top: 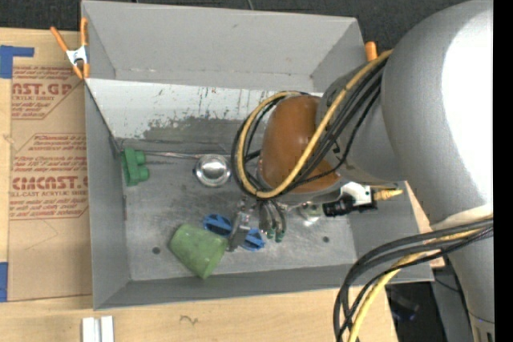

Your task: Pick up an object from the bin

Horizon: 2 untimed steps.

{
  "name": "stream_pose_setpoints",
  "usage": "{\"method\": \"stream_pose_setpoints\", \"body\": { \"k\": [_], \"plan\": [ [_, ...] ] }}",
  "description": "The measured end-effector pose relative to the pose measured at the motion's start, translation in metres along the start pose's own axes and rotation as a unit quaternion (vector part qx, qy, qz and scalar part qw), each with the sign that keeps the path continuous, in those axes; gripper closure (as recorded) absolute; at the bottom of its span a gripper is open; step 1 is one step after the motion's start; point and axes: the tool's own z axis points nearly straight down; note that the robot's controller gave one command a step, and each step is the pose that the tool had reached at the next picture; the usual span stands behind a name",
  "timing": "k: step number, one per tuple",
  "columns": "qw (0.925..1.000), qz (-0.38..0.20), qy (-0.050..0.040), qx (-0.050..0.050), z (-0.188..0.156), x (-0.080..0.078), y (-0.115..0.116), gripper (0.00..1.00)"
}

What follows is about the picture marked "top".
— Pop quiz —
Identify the blue plastic toy piece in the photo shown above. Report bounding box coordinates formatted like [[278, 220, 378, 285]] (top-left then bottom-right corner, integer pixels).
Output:
[[202, 213, 266, 251]]

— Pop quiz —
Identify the green plastic cup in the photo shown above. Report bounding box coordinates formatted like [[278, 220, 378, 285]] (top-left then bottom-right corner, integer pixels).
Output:
[[167, 223, 228, 280]]

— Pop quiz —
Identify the shiny silver metal dome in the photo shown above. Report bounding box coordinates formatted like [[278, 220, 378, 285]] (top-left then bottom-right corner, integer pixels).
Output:
[[193, 154, 232, 188]]

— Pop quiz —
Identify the green toy building brick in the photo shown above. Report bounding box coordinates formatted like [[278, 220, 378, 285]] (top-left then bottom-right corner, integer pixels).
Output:
[[120, 147, 151, 187]]

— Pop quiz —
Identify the grey metal bin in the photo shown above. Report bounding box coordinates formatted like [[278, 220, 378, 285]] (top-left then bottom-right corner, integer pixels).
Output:
[[79, 0, 436, 312]]

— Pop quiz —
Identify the brown cardboard board red print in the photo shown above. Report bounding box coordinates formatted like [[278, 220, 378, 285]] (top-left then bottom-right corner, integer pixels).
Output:
[[0, 26, 95, 304]]

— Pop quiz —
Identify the black cylinder on white bracket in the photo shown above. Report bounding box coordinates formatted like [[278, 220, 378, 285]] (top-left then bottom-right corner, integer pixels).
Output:
[[321, 181, 404, 219]]

